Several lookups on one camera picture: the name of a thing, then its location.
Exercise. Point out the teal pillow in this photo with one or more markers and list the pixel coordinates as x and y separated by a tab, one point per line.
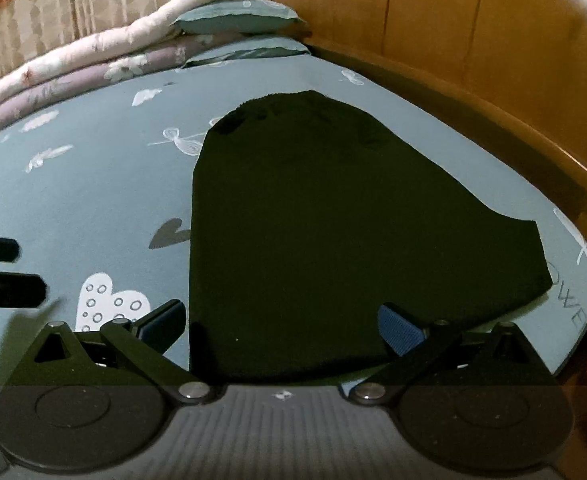
238	15
253	52

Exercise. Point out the pink floral pillow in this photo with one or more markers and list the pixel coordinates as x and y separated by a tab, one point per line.
73	80

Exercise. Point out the pink floral quilt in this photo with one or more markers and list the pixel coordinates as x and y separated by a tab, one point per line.
98	45

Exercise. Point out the blue floral bed sheet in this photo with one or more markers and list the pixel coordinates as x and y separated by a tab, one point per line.
98	185

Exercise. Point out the wooden headboard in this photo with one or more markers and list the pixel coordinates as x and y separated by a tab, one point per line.
498	35

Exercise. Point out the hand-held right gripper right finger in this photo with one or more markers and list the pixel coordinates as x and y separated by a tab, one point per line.
401	330

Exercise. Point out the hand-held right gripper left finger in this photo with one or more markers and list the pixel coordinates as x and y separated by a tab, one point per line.
163	322

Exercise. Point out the beige patterned curtain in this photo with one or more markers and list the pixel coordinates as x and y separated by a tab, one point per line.
73	10

